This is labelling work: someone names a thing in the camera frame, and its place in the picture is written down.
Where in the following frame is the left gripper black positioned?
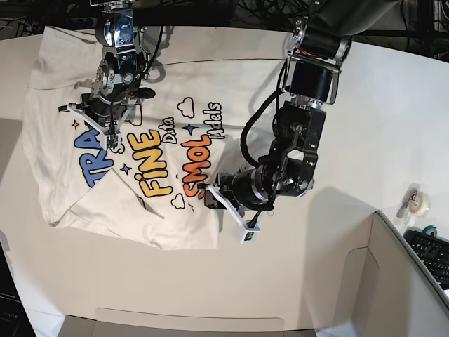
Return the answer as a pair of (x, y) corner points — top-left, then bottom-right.
(198, 171), (262, 232)

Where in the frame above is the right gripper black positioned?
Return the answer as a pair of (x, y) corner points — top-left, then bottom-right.
(58, 93), (143, 135)

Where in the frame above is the white t-shirt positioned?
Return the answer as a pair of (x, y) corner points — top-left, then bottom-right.
(22, 27), (289, 250)

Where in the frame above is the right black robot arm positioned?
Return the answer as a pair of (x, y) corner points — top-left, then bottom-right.
(58, 1), (163, 138)

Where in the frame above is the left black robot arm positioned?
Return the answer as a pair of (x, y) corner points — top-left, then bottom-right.
(199, 1), (396, 235)

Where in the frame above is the beige cardboard side panel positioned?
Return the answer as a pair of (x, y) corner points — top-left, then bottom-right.
(304, 212), (449, 337)

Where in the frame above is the white tape dispenser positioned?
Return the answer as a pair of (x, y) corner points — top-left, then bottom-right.
(396, 183), (431, 226)

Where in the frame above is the green tape roll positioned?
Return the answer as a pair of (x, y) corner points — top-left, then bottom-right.
(422, 225), (438, 237)

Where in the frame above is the black computer keyboard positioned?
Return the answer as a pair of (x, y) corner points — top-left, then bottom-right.
(403, 230), (449, 290)

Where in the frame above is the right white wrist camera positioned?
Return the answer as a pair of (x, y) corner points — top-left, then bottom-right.
(105, 133), (121, 150)

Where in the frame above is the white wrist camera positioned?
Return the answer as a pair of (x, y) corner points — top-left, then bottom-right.
(105, 133), (121, 150)
(236, 227), (260, 244)

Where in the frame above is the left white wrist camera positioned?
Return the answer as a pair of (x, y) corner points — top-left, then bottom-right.
(236, 227), (260, 244)

